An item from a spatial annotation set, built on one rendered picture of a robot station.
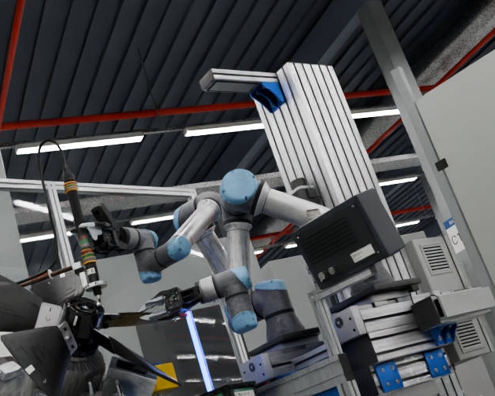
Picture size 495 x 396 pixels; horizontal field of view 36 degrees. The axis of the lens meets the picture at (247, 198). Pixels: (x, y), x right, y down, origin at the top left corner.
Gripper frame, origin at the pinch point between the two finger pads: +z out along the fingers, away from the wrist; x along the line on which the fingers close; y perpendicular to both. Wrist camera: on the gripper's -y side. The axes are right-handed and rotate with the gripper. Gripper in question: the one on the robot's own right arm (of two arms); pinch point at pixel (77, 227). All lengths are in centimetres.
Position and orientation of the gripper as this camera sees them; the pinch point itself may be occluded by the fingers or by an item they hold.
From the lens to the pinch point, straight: 252.1
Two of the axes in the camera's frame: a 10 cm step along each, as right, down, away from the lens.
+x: -7.7, 4.3, 4.7
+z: -5.6, -1.1, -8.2
